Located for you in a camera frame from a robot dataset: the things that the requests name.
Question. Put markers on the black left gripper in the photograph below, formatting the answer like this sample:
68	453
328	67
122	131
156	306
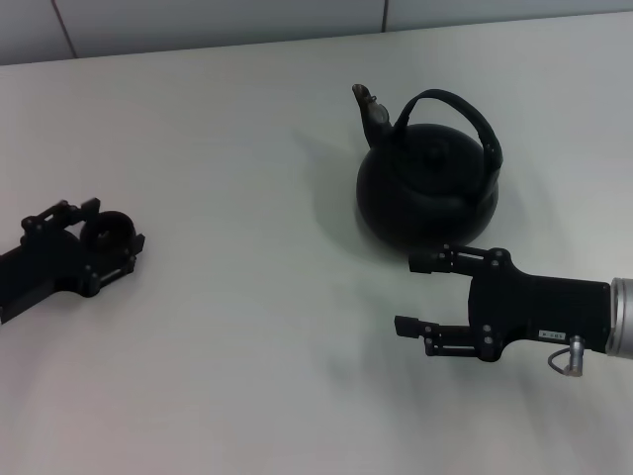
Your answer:
44	267

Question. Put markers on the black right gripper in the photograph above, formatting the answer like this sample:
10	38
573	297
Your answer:
544	312

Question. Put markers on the small dark teacup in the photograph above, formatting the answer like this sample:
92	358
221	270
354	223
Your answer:
110	232

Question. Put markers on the black round teapot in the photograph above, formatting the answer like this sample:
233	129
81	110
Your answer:
420	198

